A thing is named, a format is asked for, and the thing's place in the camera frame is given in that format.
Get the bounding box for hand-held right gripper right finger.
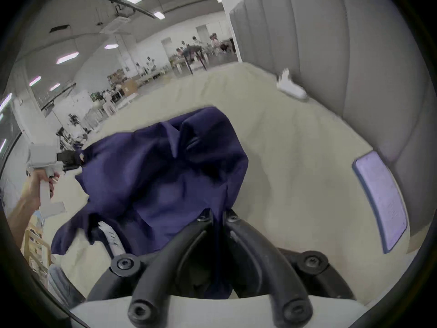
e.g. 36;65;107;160
223;210;356;328

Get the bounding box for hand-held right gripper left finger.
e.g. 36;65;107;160
87;213;214;328

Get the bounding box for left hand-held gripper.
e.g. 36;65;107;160
27;143;86;218

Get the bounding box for dark blue shirt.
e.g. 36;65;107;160
51;106;250;300

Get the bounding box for person's left forearm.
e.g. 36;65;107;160
7;197;39;250

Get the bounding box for person's left hand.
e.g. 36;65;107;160
21;169;56;213

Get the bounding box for person's legs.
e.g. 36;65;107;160
46;263;86;309

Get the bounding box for wooden rack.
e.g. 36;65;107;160
21;217;52;281

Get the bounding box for bed with beige sheet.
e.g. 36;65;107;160
44;62;421;307

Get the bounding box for dark table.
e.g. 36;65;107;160
182;46;209;75

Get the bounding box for group of people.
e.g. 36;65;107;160
175;32;233;58

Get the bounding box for white hand controller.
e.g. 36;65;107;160
276;68;309;100

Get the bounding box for grey padded headboard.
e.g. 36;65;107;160
229;0;435;240

